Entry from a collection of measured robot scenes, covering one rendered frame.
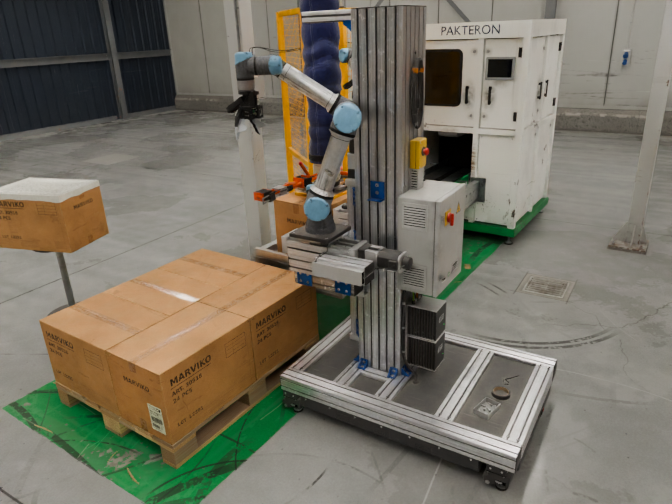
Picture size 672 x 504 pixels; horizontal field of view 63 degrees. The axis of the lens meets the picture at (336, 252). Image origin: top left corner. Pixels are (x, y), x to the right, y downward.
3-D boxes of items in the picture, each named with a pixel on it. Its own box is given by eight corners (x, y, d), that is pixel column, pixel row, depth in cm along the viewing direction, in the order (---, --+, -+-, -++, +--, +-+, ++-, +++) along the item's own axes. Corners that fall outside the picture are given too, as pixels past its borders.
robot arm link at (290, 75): (365, 106, 250) (272, 46, 241) (365, 109, 240) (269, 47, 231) (351, 128, 254) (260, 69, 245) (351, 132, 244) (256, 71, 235)
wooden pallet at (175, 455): (211, 315, 408) (209, 298, 403) (320, 352, 355) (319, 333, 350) (60, 402, 317) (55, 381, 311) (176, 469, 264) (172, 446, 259)
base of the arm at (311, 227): (341, 226, 270) (340, 207, 266) (325, 236, 258) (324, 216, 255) (316, 222, 278) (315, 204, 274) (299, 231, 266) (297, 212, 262)
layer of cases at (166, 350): (209, 298, 402) (202, 248, 387) (318, 333, 350) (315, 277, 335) (55, 381, 311) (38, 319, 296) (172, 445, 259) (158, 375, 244)
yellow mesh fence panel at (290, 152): (289, 250, 523) (271, 12, 444) (299, 249, 526) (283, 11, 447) (314, 287, 446) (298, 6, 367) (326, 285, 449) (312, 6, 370)
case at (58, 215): (109, 233, 402) (98, 180, 387) (71, 253, 366) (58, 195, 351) (42, 228, 417) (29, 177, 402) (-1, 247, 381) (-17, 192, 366)
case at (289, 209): (332, 230, 410) (330, 178, 395) (376, 240, 387) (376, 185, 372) (277, 256, 367) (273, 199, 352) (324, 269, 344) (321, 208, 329)
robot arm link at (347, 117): (326, 216, 259) (365, 105, 239) (324, 227, 245) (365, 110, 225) (302, 208, 258) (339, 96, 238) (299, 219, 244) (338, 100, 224)
